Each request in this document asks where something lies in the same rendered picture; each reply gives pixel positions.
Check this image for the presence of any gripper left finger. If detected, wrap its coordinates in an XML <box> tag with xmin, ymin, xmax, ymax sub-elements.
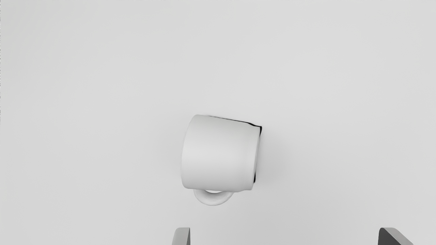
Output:
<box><xmin>172</xmin><ymin>227</ymin><xmax>191</xmax><ymax>245</ymax></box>

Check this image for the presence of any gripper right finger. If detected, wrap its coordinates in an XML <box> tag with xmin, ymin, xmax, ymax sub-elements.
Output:
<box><xmin>378</xmin><ymin>227</ymin><xmax>415</xmax><ymax>245</ymax></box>

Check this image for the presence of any white ceramic mug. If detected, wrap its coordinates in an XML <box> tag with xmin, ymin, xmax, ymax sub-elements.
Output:
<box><xmin>181</xmin><ymin>114</ymin><xmax>263</xmax><ymax>207</ymax></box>

